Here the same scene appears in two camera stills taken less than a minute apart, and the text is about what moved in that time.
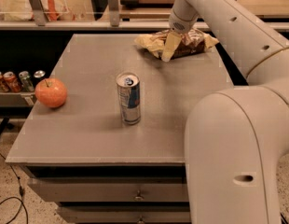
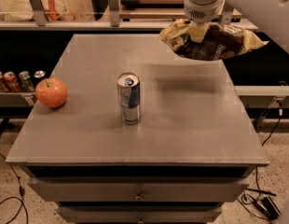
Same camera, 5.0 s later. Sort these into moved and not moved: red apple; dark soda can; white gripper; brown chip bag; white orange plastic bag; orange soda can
Moved: brown chip bag; white gripper
Not moved: white orange plastic bag; dark soda can; orange soda can; red apple
